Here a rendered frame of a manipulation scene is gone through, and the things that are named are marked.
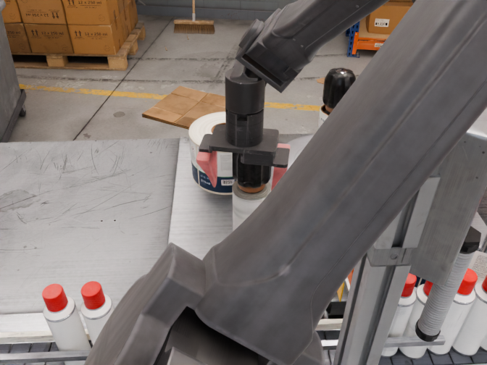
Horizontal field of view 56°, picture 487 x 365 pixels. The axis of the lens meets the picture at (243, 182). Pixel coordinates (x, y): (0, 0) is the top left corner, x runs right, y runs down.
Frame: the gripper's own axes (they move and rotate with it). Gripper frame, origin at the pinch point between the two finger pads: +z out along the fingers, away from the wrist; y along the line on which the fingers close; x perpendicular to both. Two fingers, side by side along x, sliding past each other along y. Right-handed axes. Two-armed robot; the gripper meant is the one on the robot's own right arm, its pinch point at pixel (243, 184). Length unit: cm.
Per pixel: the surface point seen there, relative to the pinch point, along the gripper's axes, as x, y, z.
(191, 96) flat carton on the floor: -251, 78, 118
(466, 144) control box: 23.5, -22.8, -25.4
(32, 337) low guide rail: 15, 38, 30
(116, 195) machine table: -37, 42, 38
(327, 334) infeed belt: 3.8, -17.9, 32.8
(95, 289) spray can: 15.2, 21.9, 12.8
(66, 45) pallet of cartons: -286, 192, 99
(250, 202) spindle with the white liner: -13.5, 0.5, 15.3
